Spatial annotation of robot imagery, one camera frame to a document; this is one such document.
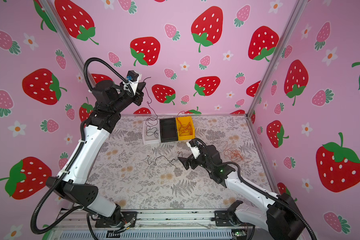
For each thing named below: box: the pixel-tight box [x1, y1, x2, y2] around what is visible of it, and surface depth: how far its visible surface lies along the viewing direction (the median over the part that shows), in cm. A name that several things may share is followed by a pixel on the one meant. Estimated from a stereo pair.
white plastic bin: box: [142, 119, 161, 145], surface depth 108 cm
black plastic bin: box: [159, 117, 178, 143], surface depth 106 cm
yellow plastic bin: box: [176, 116, 196, 141], surface depth 112 cm
